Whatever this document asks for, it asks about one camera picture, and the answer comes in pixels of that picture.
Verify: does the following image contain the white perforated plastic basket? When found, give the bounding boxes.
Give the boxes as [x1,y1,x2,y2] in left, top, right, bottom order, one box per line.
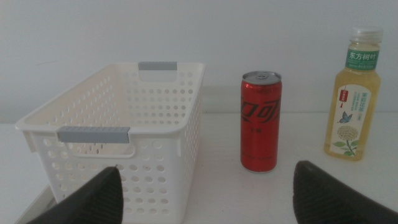
[14,61,206,224]

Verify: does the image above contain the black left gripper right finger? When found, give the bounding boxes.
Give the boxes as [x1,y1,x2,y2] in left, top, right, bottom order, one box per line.
[292,160,398,224]

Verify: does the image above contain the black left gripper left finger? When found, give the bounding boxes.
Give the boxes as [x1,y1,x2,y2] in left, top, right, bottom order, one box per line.
[26,166,124,224]

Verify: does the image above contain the yellow tea bottle green label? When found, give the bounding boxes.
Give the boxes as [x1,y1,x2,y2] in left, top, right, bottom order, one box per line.
[323,26,384,162]

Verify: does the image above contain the red cola can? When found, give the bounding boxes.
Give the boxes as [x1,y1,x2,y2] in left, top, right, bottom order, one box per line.
[239,70,283,174]

